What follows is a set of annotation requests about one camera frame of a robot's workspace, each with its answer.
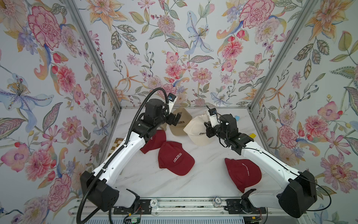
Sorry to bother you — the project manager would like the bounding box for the cream Colorado baseball cap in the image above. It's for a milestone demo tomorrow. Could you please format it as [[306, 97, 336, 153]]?
[[183, 114, 214, 147]]

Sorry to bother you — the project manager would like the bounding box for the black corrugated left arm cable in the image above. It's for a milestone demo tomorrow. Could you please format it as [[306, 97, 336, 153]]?
[[76, 87, 170, 224]]

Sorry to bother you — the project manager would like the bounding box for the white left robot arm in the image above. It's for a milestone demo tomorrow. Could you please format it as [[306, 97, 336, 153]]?
[[77, 94, 180, 216]]

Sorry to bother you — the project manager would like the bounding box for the wooden chessboard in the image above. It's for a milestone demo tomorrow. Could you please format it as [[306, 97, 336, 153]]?
[[108, 138, 124, 155]]

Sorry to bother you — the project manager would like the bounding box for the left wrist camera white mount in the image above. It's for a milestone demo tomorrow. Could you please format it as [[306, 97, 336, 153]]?
[[167, 93, 177, 114]]

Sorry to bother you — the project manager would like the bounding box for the aluminium corner frame post left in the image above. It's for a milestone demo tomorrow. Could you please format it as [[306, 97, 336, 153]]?
[[64, 0, 122, 112]]

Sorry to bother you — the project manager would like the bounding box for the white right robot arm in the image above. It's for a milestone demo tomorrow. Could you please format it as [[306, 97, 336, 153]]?
[[204, 110, 317, 218]]

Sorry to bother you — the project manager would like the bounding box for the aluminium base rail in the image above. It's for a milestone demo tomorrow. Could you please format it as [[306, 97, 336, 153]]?
[[68, 196, 289, 217]]

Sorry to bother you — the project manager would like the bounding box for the aluminium corner frame post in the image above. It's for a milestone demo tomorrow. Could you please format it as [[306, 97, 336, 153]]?
[[64, 0, 122, 112], [247, 0, 315, 112]]

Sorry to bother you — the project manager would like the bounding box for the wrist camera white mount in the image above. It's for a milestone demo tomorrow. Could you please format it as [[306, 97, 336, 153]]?
[[207, 108, 220, 127], [167, 93, 177, 114]]

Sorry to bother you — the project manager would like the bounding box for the tan Colorado baseball cap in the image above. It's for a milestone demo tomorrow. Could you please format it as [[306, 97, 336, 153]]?
[[169, 107, 193, 136]]

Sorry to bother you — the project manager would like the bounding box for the aluminium corner frame post right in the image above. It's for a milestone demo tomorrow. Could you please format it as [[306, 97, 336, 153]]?
[[247, 0, 315, 112]]

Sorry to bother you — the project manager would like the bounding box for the maroon cap far left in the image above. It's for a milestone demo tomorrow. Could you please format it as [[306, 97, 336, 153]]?
[[140, 130, 167, 154]]

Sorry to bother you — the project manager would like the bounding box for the maroon cap right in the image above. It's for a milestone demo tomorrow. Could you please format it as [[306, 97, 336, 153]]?
[[224, 158, 262, 193]]

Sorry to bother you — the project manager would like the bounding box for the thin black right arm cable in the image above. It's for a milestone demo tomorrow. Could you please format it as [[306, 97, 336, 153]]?
[[205, 105, 332, 212]]

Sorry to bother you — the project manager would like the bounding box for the green circuit board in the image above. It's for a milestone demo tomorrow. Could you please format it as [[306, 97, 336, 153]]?
[[125, 217, 141, 224]]

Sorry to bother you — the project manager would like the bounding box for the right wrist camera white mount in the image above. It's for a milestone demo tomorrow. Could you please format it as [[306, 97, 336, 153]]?
[[207, 108, 220, 127]]

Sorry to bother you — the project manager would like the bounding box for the maroon Colorado cap centre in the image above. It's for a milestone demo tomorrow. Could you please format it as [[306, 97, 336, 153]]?
[[158, 141, 195, 176]]

